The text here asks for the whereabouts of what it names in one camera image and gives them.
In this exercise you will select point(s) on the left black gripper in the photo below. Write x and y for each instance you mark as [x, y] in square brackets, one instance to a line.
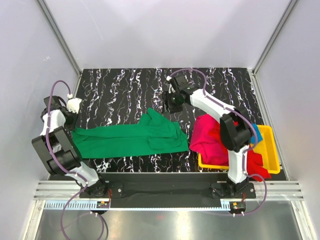
[75, 115]

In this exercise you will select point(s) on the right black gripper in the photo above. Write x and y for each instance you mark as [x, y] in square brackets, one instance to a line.
[168, 107]

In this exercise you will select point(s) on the green t shirt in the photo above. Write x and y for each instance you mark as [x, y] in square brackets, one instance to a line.
[152, 135]

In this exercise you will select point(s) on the magenta t shirt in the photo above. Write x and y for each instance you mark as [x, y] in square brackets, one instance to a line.
[206, 140]

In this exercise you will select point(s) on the red t shirt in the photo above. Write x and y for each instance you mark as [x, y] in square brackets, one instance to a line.
[257, 165]

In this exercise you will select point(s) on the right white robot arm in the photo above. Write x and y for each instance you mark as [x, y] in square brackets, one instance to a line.
[236, 130]

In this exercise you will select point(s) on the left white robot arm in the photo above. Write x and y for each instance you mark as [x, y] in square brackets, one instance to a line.
[58, 152]

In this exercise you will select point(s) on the yellow plastic bin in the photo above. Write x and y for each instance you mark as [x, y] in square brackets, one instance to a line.
[268, 150]

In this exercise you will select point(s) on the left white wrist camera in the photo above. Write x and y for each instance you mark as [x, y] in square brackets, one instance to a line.
[73, 103]

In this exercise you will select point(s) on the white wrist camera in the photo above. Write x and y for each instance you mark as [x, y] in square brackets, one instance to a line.
[73, 103]
[171, 89]

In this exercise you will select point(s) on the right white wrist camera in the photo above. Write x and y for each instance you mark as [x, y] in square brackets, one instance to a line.
[171, 89]

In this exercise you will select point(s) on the aluminium front rail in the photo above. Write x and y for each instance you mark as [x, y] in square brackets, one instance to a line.
[60, 194]

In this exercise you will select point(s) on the left aluminium frame post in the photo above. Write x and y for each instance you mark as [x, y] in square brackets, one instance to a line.
[44, 8]

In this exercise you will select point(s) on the aluminium frame post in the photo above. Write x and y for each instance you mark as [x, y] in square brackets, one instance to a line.
[275, 34]
[44, 8]

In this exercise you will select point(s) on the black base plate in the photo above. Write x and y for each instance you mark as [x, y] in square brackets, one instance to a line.
[170, 190]

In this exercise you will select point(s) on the right aluminium frame post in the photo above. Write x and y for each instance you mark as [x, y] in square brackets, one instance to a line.
[275, 34]

